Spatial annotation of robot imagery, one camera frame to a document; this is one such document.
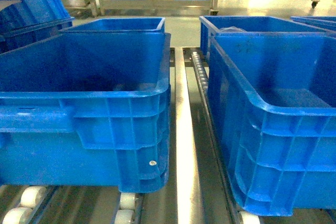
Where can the blue bin rear left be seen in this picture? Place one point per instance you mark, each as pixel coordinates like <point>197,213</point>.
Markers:
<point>120,25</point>

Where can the stainless steel shelf rack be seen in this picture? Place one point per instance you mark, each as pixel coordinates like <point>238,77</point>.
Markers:
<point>197,189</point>

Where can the blue bin rear right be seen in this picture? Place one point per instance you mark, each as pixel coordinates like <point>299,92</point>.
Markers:
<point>212,25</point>

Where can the blue bin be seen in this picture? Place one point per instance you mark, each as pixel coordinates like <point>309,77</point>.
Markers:
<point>87,109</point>
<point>212,25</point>
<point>120,25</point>
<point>272,100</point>

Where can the blue bin right front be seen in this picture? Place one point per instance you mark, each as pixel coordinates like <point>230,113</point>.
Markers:
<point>272,100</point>

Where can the blue bin left front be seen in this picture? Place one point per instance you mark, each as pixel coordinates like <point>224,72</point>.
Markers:
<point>87,109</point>

